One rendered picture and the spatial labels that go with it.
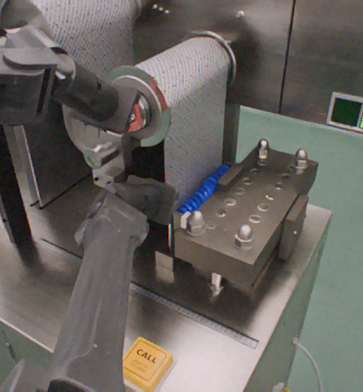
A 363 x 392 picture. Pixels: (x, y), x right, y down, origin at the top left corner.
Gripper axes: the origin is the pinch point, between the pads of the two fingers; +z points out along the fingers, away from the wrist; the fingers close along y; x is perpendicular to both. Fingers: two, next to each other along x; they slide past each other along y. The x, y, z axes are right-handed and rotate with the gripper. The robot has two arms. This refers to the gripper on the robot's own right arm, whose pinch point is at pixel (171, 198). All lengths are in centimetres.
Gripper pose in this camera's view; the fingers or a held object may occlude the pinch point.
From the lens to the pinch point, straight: 84.4
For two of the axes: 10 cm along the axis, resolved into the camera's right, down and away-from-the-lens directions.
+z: 4.4, -0.1, 9.0
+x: 2.6, -9.6, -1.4
